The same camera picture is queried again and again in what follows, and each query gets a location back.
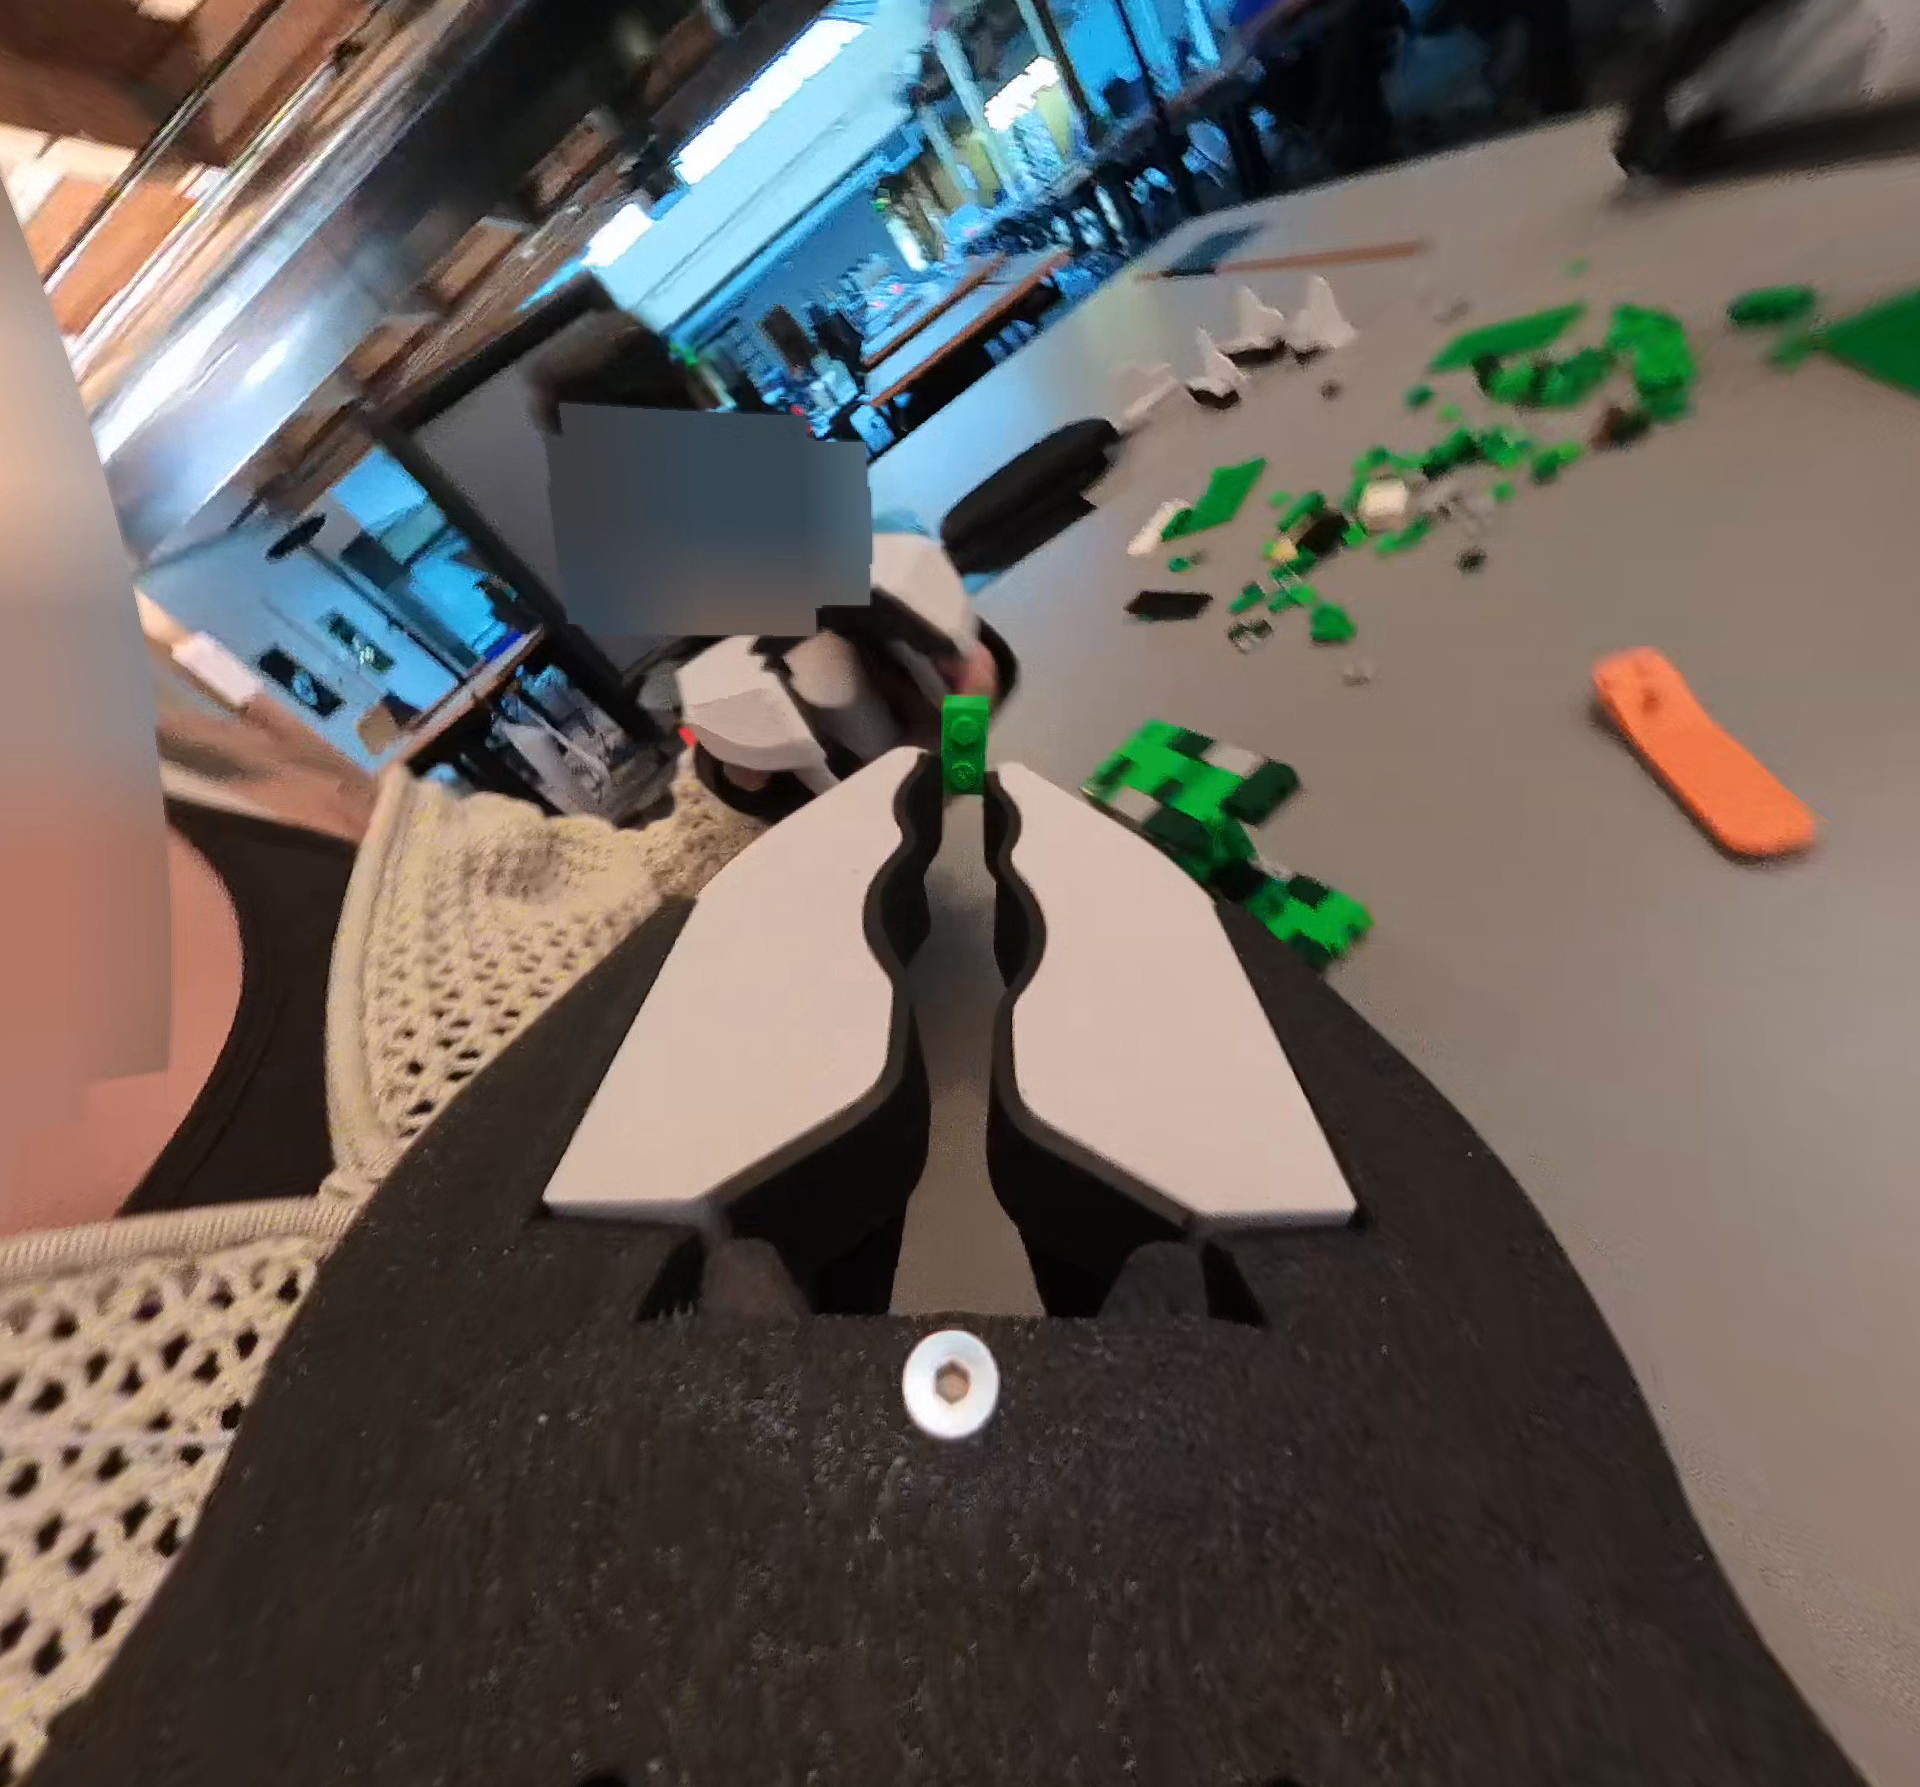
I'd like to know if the orange brick separator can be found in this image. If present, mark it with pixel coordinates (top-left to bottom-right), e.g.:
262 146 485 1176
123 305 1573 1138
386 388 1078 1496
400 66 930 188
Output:
1589 648 1821 859

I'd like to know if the wooden stick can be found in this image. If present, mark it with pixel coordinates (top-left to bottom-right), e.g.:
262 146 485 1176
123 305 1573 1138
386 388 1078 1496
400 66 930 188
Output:
1136 240 1431 283

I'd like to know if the green lego model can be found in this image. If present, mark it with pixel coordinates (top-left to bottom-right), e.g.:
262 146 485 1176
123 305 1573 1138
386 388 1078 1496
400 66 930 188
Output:
1081 716 1375 972

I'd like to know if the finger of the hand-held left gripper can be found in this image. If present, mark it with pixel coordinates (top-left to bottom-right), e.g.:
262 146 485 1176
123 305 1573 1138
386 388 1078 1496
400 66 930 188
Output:
869 533 982 662
676 636 843 794

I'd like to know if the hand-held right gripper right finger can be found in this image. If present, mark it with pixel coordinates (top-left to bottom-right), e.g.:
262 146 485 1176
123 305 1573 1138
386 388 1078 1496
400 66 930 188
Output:
982 761 1360 1319

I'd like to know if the cream knit sweater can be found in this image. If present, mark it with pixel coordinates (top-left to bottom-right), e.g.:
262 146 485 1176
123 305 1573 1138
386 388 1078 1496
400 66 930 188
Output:
0 1196 362 1744

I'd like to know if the black pouch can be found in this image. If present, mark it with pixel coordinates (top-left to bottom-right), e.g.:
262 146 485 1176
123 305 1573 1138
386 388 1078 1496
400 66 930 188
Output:
939 418 1123 575

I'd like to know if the black framed monitor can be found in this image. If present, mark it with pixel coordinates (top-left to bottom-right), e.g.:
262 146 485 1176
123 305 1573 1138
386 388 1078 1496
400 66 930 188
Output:
372 382 679 772

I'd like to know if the black garment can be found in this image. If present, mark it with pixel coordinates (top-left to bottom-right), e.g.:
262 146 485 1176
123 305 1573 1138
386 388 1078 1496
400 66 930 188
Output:
127 794 378 1218

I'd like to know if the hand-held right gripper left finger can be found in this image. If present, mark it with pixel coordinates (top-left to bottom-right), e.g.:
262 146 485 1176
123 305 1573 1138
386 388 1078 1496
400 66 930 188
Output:
542 746 938 1310

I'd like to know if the person's left forearm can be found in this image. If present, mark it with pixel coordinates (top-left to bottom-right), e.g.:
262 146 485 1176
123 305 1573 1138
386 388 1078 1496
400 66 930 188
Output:
327 762 797 1205

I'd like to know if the black and white device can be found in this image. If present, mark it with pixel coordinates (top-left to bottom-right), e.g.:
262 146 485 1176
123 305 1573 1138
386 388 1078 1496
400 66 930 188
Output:
1612 0 1920 179

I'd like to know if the medium green lego plate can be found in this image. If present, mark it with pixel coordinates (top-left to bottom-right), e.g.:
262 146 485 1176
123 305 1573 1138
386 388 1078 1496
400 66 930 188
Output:
1159 458 1267 543

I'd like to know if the pile of lego pieces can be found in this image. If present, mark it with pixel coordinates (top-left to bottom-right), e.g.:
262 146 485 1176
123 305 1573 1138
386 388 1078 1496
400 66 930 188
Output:
1126 298 1824 653

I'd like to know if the large green lego plate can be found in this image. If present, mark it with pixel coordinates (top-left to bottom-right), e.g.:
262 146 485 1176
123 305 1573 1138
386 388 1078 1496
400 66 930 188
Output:
1813 294 1920 398

